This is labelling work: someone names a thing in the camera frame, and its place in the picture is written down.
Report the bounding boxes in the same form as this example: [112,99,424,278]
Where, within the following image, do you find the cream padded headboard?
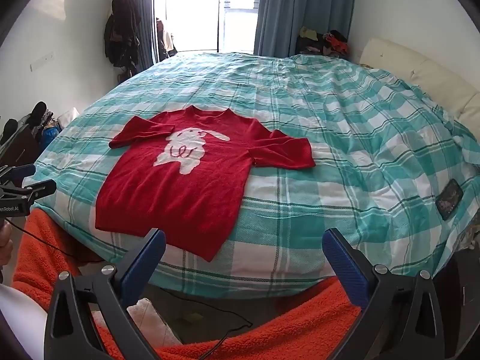
[359,37,480,122]

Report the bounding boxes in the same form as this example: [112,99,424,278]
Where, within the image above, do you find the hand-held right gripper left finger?
[44,228,166,360]

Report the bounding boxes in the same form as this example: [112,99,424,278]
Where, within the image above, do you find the person's left hand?
[0,223,14,268]

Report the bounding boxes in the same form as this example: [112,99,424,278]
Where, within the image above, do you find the brown hanging garment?
[155,18,178,62]

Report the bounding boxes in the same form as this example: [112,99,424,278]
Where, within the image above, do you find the orange fleece clothing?
[13,206,370,360]

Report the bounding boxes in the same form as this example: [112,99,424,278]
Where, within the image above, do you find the red sweater with white animal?
[94,106,316,262]

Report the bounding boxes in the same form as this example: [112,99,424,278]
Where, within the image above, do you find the teal plaid blanket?
[22,52,480,301]

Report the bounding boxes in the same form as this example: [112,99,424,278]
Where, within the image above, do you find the black cable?
[163,294,255,360]
[7,219,81,269]

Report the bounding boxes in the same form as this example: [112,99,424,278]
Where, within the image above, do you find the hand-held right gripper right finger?
[323,228,456,360]

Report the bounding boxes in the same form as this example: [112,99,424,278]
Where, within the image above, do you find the dark phone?
[436,179,464,221]

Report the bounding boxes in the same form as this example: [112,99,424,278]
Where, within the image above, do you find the pile of clothes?
[296,26,350,59]

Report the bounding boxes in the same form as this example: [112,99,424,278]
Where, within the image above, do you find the blue curtain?
[124,0,157,74]
[253,0,361,60]

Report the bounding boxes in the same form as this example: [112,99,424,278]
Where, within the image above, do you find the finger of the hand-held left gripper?
[0,164,37,187]
[0,179,57,206]

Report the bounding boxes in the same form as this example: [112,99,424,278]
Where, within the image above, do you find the dark hanging coats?
[104,0,142,77]

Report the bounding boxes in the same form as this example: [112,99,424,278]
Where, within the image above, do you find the glass balcony door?
[154,0,263,54]

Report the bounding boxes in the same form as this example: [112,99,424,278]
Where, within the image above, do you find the black shoe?
[29,101,49,129]
[0,118,19,145]

